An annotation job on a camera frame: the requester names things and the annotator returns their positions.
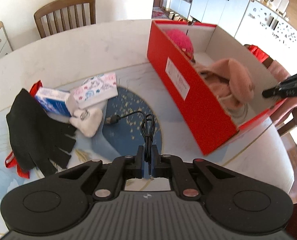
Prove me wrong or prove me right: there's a black USB cable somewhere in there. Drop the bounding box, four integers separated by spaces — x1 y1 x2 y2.
105 110 156 173

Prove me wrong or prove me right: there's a red white cardboard box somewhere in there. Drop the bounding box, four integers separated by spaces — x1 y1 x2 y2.
147 20 284 155

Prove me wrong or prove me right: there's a red cloth on chair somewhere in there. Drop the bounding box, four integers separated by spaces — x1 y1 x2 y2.
247 45 269 63

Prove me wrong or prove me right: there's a light blue table mat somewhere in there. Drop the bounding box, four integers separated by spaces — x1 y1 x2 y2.
0 62 275 235

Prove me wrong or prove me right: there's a floral tissue pack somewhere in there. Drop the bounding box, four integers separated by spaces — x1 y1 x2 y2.
71 72 118 109

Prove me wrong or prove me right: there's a black glove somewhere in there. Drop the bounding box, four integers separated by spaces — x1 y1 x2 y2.
6 89 76 177

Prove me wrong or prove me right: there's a blue white small box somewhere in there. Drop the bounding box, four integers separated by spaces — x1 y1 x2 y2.
35 87 78 117

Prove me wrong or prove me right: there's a pink plush toy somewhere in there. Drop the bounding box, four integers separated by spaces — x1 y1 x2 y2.
165 29 194 60

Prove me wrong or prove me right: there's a white tall cupboard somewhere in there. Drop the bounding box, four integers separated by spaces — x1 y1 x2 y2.
168 0 250 36

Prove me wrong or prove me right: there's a red patterned door rug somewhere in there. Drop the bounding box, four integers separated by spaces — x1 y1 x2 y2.
151 7 169 19

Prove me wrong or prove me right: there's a wooden dining chair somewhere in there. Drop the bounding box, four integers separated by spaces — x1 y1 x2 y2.
34 0 96 38

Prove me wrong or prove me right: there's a red strap bag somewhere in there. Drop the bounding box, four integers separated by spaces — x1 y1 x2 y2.
4 80 43 179

